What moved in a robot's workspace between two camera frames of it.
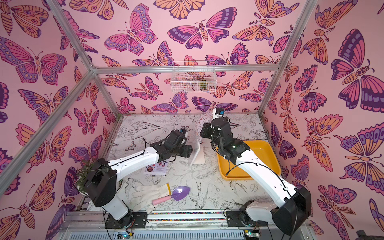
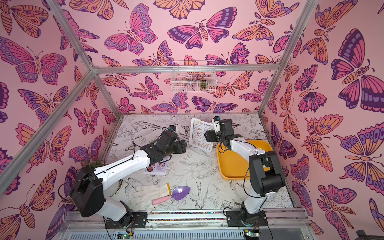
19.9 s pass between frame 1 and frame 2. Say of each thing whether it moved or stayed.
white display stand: moved
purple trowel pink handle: stayed
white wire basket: stayed
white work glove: stayed
